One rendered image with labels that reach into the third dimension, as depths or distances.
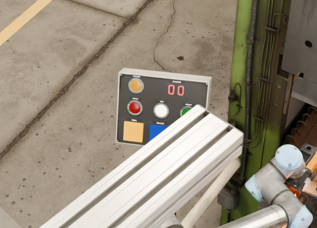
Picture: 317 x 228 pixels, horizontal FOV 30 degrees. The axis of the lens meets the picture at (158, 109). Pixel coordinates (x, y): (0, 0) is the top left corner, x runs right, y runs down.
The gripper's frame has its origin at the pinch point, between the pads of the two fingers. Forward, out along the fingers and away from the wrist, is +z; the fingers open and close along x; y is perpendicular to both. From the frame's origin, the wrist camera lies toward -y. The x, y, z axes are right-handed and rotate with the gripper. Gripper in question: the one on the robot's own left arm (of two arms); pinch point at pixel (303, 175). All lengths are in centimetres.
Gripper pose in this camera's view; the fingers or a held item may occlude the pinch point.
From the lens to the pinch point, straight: 212.8
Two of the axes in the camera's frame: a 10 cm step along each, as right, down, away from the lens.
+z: 3.2, 3.3, 8.9
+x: 8.1, 4.0, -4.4
